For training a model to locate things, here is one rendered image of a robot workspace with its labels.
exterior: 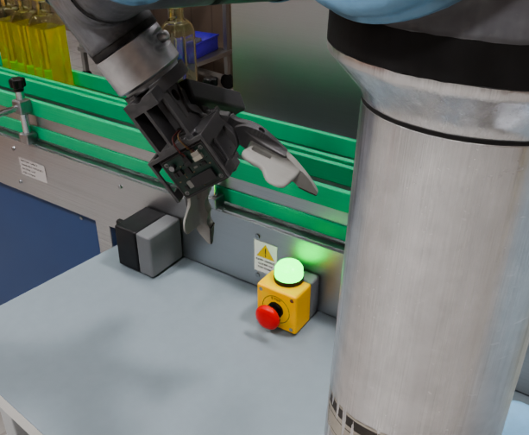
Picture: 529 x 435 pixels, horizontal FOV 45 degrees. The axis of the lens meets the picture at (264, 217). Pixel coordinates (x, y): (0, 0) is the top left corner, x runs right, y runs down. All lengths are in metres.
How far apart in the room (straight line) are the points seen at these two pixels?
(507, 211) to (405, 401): 0.10
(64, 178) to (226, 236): 0.39
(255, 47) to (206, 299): 0.50
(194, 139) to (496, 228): 0.43
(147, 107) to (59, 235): 0.84
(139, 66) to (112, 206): 0.61
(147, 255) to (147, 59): 0.50
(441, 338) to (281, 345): 0.71
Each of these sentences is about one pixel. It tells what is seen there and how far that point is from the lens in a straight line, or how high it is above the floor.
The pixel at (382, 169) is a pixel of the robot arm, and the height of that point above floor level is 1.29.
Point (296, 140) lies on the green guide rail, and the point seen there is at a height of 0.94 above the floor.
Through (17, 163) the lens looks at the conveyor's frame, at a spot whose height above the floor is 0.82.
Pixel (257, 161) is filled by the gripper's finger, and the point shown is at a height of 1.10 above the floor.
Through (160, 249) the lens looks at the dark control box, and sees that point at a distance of 1.08.
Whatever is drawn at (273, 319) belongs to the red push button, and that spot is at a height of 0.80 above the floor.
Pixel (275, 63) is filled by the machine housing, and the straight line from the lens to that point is 1.25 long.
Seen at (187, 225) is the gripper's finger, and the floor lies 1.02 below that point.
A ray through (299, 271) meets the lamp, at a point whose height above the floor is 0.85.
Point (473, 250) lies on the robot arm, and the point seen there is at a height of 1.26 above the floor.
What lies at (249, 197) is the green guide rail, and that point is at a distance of 1.00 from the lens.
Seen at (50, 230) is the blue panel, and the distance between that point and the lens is 1.46.
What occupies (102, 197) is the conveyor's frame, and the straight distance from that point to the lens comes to 1.23.
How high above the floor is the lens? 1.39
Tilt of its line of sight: 31 degrees down
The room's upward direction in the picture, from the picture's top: straight up
